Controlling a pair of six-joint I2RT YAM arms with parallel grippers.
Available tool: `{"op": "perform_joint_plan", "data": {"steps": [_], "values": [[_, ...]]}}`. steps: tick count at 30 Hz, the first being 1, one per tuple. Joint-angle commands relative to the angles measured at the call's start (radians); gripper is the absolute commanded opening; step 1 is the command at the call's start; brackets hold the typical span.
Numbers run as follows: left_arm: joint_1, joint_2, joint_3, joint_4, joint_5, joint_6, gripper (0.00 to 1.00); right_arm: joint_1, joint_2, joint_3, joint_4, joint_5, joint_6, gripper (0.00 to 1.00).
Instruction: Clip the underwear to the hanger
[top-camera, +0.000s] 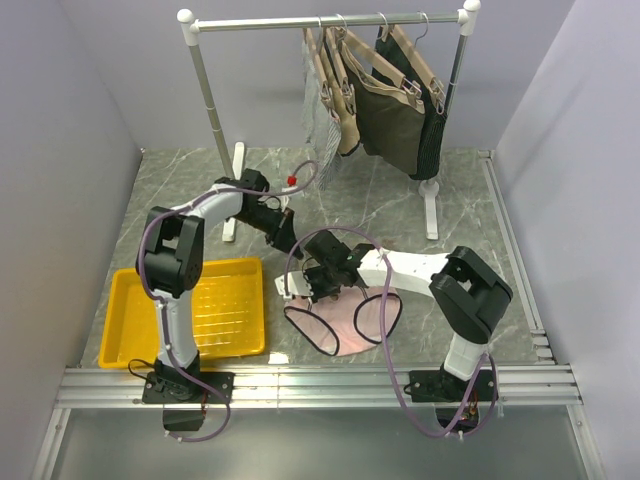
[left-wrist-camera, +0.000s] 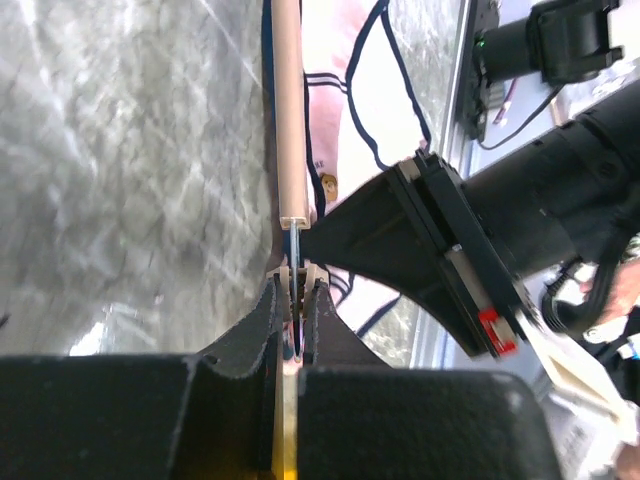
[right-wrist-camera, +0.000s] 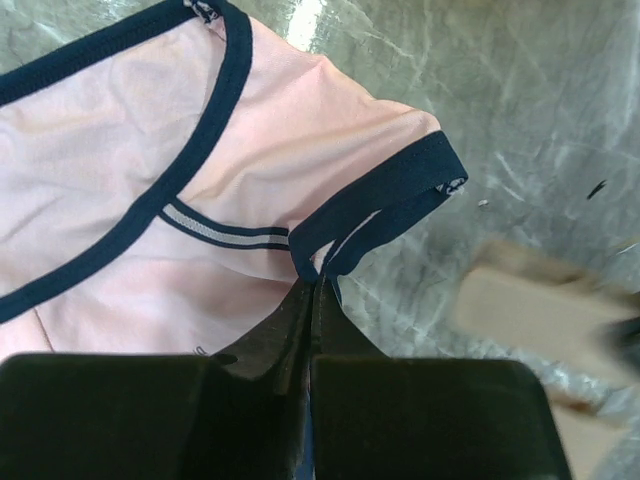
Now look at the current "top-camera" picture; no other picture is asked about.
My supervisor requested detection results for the olive green hanging underwear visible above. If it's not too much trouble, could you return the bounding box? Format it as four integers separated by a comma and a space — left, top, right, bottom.
342, 29, 426, 177

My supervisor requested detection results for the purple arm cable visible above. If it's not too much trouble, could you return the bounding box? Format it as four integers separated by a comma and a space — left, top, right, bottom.
137, 159, 321, 444
282, 226, 500, 440

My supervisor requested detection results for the grey striped hanging underwear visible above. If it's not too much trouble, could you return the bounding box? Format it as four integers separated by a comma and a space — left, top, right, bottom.
301, 40, 341, 190

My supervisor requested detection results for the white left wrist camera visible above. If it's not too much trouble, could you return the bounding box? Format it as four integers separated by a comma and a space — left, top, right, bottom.
279, 175, 299, 210

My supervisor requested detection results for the yellow plastic tray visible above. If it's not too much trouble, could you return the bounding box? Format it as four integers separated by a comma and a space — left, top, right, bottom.
98, 257, 266, 369

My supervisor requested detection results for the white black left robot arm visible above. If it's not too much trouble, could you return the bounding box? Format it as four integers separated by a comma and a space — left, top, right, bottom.
136, 169, 303, 404

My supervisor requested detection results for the aluminium mounting rail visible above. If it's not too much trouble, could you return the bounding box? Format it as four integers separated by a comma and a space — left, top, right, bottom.
32, 364, 606, 479

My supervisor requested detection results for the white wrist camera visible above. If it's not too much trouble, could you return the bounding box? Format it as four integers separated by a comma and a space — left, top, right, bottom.
279, 175, 299, 210
274, 271, 313, 301

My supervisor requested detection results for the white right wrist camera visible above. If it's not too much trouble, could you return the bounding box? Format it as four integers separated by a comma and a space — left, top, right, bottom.
274, 271, 313, 301

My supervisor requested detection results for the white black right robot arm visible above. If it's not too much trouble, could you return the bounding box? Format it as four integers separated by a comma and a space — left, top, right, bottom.
304, 231, 513, 403

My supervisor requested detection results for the pink underwear navy trim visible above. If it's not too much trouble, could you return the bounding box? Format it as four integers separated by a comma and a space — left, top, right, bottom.
283, 287, 403, 357

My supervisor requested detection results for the black dotted hanging underwear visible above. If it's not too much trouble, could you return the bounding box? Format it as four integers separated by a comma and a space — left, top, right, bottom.
375, 27, 447, 181

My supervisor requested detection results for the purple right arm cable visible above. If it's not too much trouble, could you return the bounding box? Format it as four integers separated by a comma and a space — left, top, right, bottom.
282, 226, 500, 440

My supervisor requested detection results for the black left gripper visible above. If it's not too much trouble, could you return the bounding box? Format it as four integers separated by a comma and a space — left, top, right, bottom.
234, 204, 303, 259

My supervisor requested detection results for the white metal clothes rack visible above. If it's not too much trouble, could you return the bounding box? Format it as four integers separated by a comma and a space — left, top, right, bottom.
176, 0, 482, 244

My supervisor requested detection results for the beige hanging underwear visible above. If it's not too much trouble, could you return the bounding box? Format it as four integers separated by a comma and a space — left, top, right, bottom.
320, 30, 360, 157

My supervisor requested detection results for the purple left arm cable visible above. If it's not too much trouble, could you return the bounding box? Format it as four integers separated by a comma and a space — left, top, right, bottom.
137, 159, 321, 444

